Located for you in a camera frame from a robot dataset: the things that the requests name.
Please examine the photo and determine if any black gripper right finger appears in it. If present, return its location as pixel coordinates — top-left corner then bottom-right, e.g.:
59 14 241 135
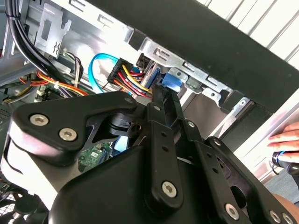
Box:
164 90 299 224

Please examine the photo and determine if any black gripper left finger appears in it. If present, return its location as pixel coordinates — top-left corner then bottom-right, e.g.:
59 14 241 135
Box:
9 84 185 210

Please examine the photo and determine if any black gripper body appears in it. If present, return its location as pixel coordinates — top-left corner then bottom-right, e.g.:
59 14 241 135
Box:
48 140 248 224

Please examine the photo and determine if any round black tool blue ring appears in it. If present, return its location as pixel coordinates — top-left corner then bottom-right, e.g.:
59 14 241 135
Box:
271 150 299 175

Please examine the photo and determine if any coloured power wire black connector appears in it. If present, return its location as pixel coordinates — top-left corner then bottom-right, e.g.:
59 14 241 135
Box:
106 57 156 98

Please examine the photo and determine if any hard disk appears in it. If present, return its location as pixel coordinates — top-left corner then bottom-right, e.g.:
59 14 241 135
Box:
143 65 183 94

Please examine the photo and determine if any person's bare hand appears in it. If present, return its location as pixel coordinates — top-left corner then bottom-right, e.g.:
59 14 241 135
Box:
268 122 299 161

